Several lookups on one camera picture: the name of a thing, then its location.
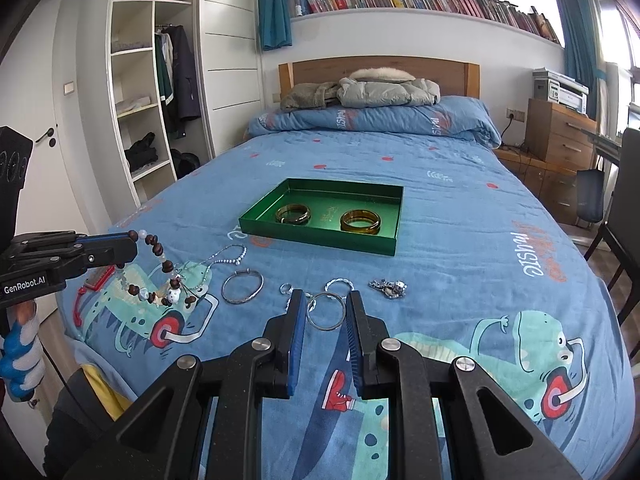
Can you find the long teal curtain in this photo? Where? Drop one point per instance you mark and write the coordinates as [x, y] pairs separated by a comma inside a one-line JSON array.
[[580, 50]]

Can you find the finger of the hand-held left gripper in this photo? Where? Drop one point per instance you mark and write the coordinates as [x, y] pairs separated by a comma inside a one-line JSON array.
[[107, 257], [107, 241]]

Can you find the yellow cloth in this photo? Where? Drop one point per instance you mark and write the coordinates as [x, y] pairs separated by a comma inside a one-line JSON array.
[[107, 392]]

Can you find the amber bangle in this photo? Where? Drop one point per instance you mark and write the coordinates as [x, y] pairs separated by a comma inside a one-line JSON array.
[[350, 227]]

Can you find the silver bangle with clasp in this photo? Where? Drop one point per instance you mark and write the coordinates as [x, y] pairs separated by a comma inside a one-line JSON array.
[[226, 294]]

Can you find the grey down jacket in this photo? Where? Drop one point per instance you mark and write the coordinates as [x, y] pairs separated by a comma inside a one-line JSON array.
[[390, 90]]

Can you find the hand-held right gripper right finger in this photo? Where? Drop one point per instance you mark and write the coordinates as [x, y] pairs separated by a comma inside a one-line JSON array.
[[354, 332]]

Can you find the light switch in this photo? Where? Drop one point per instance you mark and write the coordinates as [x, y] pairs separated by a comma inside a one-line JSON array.
[[70, 87]]

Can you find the black bag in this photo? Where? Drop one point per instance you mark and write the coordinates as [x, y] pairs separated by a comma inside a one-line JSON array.
[[590, 195]]

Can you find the folded cream cloth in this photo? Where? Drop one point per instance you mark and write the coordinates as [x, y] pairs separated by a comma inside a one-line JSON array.
[[132, 104]]

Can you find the dark chair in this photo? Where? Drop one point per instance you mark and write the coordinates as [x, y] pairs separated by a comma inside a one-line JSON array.
[[625, 200]]

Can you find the dark brown bangle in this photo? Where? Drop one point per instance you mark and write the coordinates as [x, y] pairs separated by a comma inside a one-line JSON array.
[[282, 219]]

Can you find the folded blue duvet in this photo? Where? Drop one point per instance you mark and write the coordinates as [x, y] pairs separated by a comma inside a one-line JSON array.
[[390, 120]]

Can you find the black backpack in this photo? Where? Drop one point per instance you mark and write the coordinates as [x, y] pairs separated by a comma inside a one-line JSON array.
[[185, 164]]

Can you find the white wardrobe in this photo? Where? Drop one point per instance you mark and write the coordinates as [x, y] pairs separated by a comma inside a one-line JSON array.
[[230, 50]]

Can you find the wooden dresser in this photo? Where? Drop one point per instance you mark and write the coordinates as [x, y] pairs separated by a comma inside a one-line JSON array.
[[555, 132]]

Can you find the person's left hand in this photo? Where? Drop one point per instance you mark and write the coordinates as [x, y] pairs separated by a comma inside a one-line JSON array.
[[22, 360]]

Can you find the dark cloth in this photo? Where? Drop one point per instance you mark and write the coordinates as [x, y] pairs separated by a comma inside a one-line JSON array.
[[75, 425]]

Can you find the white door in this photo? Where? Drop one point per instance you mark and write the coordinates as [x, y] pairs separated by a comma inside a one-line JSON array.
[[45, 185]]

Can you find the grey desk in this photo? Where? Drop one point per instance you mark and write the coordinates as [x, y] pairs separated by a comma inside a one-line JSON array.
[[602, 142]]

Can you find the hanging green white garment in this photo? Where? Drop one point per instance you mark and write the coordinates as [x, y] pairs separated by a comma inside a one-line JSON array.
[[162, 80]]

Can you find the white printer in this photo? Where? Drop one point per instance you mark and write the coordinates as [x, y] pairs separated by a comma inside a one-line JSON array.
[[562, 90]]

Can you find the grey fleece blanket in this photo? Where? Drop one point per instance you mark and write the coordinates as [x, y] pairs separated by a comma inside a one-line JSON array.
[[305, 97]]

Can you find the black folded clothing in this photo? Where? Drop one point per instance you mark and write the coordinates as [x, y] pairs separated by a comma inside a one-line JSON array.
[[140, 152]]

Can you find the wooden headboard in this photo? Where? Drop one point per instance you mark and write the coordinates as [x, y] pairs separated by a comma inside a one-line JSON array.
[[320, 70]]

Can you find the green tray box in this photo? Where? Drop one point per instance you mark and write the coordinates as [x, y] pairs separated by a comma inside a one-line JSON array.
[[300, 195]]

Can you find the row of books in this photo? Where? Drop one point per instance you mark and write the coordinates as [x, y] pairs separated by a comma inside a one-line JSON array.
[[425, 0]]

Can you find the wall socket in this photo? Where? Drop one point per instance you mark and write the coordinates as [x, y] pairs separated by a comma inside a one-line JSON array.
[[515, 114]]

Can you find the hanging dark jacket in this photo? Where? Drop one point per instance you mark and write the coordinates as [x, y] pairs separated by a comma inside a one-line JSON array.
[[182, 75]]

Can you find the low wooden nightstand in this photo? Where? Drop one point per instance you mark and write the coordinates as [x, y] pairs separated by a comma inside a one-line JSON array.
[[545, 185]]

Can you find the blue printed blanket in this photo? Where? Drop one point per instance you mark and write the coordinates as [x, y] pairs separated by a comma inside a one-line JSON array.
[[450, 200]]

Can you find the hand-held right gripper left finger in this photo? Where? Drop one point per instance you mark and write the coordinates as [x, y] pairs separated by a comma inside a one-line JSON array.
[[298, 332]]

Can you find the short teal curtain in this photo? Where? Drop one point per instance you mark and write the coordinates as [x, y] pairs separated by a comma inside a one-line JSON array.
[[274, 5]]

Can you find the thin silver bangle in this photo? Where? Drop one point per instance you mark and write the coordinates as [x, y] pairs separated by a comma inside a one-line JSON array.
[[325, 327]]

